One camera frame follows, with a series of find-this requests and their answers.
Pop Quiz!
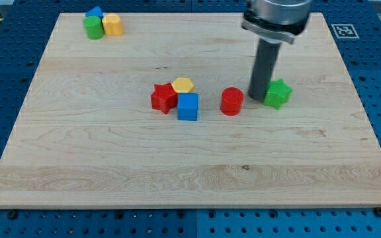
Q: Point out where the wooden board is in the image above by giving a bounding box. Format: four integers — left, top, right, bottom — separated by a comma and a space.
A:
0, 13, 381, 210

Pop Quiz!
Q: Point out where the red cylinder block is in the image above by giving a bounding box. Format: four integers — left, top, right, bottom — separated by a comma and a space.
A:
220, 87, 244, 116

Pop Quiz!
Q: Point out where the yellow heart block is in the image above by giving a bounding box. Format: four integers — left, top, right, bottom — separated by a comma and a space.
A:
102, 13, 124, 36

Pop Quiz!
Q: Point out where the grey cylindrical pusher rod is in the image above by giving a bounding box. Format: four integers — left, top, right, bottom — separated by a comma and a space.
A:
248, 38, 281, 101

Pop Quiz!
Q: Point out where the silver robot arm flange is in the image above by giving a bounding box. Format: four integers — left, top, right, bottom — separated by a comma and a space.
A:
241, 0, 312, 44

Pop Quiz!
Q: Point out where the white fiducial marker tag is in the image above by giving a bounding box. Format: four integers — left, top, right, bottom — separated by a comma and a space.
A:
331, 23, 359, 39

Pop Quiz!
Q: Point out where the blue triangle block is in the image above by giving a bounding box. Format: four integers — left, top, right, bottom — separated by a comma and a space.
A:
85, 6, 104, 19

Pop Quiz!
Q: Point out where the yellow hexagon block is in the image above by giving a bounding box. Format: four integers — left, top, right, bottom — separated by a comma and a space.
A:
172, 77, 194, 93

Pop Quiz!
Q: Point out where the blue cube block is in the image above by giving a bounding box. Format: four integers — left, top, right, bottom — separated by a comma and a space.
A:
177, 93, 199, 121

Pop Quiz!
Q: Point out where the red star block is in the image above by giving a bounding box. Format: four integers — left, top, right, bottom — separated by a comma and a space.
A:
150, 83, 178, 114

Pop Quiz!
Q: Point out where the green star block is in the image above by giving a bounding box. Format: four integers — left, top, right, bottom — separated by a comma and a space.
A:
263, 79, 293, 110

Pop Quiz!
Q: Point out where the green cylinder block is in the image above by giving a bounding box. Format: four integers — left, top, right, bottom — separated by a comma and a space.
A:
83, 16, 105, 40

